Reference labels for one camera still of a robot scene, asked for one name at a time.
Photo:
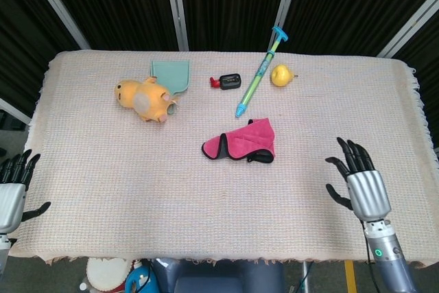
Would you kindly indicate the black pleated curtain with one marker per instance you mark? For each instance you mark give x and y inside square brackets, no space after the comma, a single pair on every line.
[120,5]

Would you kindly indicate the yellow pear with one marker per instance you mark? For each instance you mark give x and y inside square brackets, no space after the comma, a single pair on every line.
[280,76]

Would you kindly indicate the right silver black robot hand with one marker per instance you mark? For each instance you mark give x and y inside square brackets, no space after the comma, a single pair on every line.
[368,193]

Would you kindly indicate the pink towel with black trim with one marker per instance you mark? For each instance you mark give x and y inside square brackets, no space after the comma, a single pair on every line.
[240,140]

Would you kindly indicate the yellow plush animal toy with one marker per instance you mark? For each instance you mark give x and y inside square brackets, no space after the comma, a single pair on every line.
[147,97]

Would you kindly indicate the green blue toy water squirter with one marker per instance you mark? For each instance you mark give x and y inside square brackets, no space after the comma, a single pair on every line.
[255,80]

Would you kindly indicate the black and red clip device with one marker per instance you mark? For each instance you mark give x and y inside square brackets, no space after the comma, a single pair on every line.
[229,81]

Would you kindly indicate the teal green dustpan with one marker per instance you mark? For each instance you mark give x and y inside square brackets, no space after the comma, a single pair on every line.
[173,75]

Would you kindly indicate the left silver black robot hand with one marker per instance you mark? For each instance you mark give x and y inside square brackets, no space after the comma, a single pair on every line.
[12,200]

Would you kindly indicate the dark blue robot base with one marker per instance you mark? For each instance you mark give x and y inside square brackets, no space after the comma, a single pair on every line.
[223,279]

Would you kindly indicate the blue plastic container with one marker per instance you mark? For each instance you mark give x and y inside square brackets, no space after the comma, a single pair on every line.
[137,279]

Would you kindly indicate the silver table leg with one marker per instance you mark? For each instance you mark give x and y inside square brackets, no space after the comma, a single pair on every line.
[305,279]

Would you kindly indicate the beige woven tablecloth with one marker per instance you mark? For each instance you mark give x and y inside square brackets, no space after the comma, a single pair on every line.
[103,186]

